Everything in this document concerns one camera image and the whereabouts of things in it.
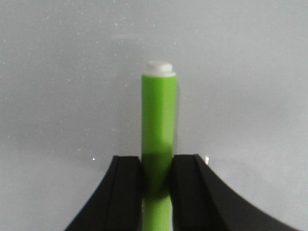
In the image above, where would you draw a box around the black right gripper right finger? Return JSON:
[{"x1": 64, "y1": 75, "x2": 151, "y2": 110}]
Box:
[{"x1": 169, "y1": 154, "x2": 293, "y2": 231}]

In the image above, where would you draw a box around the green highlighter pen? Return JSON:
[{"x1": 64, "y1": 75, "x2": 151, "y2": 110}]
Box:
[{"x1": 141, "y1": 61, "x2": 177, "y2": 231}]

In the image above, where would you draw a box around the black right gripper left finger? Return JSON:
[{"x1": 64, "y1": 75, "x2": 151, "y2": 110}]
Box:
[{"x1": 66, "y1": 156, "x2": 143, "y2": 231}]

